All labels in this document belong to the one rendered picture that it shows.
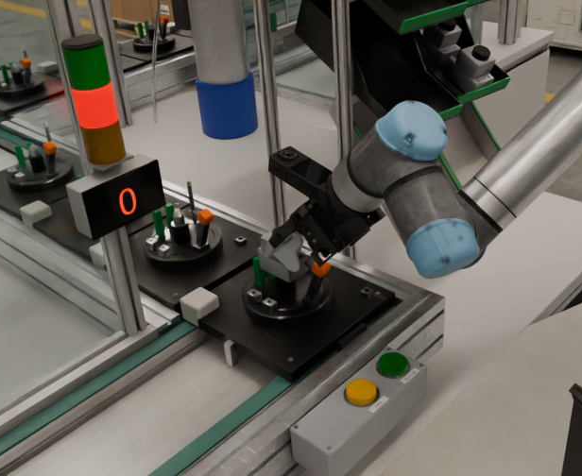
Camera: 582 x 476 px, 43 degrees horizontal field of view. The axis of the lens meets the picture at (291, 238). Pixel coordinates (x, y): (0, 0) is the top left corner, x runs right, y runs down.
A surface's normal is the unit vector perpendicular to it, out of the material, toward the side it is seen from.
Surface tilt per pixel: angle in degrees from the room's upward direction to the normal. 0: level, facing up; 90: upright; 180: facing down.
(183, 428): 0
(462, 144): 45
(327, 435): 0
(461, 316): 0
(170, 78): 90
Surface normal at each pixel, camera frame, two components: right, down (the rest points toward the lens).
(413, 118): 0.43, -0.43
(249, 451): -0.07, -0.85
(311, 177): 0.08, -0.77
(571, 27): -0.68, 0.42
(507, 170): -0.43, -0.19
